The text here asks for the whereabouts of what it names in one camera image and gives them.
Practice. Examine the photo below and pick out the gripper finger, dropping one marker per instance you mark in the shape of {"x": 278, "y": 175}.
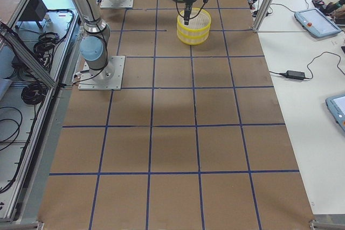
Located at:
{"x": 187, "y": 13}

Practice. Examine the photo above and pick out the yellow steamer basket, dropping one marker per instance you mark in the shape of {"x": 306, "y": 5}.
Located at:
{"x": 199, "y": 23}
{"x": 192, "y": 40}

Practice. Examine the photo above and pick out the right side teach pendant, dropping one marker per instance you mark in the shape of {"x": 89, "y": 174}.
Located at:
{"x": 316, "y": 23}

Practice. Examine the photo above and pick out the black power brick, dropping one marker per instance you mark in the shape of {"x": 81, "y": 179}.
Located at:
{"x": 296, "y": 75}

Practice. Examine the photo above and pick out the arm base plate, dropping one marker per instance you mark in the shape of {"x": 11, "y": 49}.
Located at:
{"x": 116, "y": 4}
{"x": 109, "y": 79}

